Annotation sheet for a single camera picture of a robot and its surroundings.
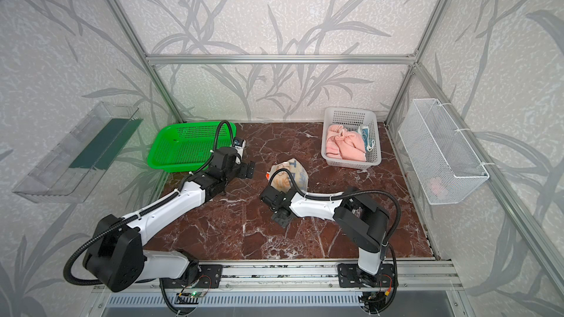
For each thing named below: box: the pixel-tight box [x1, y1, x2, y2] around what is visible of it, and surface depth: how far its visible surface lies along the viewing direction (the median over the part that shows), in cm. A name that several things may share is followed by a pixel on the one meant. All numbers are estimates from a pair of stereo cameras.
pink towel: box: [326, 124, 367, 163], surface depth 104 cm
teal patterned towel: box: [357, 125, 376, 152], surface depth 107 cm
